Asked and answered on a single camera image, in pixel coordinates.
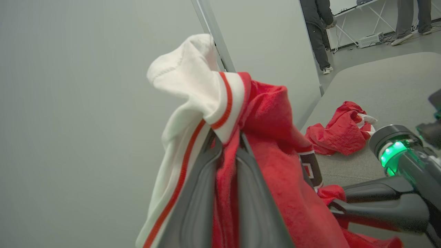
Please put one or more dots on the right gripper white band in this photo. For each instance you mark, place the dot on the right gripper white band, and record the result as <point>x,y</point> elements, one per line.
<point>413,165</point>

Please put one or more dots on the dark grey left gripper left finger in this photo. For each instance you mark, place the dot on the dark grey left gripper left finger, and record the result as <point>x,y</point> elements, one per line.
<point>193,206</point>

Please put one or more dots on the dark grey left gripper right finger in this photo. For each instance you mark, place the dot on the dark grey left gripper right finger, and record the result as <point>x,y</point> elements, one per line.
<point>255,213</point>

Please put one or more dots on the red and white jersey garment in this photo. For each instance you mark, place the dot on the red and white jersey garment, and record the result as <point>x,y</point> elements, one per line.
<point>275,155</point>
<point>337,131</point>

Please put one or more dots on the grey fabric sofa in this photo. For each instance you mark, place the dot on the grey fabric sofa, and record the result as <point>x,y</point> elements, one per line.
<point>396,86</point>

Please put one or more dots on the white box on floor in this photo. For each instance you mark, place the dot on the white box on floor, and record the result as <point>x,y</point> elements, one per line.
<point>370,40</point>

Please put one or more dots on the person in dark clothes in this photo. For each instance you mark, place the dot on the person in dark clothes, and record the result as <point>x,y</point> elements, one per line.
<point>317,34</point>

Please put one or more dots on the person in grey trousers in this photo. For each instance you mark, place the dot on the person in grey trousers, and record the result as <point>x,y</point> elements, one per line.
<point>404,17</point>

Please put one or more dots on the white folding table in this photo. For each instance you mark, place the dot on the white folding table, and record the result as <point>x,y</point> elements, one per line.
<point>345,12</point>

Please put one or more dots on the grey partition corner post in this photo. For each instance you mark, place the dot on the grey partition corner post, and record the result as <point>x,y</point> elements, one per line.
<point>213,27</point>

